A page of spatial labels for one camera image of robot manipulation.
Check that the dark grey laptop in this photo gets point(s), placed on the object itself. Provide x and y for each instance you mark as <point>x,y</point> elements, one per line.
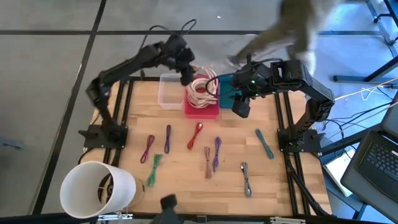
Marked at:
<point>373,174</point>

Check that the black aluminium table frame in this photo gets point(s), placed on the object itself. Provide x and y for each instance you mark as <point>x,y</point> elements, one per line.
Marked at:
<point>146,78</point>

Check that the dark grey desk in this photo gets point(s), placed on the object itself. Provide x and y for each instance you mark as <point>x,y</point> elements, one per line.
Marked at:
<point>351,140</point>

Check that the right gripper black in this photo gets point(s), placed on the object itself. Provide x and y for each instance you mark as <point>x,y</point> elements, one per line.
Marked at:
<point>241,109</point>

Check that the small black camera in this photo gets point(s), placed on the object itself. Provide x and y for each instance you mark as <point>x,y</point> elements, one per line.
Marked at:
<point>168,203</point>

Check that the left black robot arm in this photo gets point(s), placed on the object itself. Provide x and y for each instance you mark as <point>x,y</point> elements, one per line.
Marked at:
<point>124,67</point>

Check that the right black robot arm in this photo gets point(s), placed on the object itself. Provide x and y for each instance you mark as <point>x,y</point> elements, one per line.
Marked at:
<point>298,76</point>

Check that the clear plastic bin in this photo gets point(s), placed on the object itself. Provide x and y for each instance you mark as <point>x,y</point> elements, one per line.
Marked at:
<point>170,96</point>

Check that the teal plastic bin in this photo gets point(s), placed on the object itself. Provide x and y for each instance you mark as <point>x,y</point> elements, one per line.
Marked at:
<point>225,99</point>

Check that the grey flat object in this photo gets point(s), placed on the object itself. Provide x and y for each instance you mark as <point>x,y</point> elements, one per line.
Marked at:
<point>11,143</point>

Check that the black desk leg frame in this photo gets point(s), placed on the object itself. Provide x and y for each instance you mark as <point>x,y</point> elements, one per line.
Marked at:
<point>348,78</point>

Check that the pink plastic bin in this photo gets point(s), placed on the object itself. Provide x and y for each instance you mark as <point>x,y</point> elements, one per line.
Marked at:
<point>201,113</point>

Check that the silver metal bracket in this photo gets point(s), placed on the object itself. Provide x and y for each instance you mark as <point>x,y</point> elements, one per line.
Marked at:
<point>287,220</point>
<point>115,216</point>

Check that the person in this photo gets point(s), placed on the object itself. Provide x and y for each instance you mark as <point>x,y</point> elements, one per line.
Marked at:
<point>295,18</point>

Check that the white book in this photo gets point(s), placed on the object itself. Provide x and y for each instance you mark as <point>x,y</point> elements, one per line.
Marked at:
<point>339,171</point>

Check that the brown round base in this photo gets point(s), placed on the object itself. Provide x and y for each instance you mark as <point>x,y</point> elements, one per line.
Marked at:
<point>140,193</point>

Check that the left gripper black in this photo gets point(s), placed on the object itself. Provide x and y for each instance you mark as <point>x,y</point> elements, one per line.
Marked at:
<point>188,76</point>

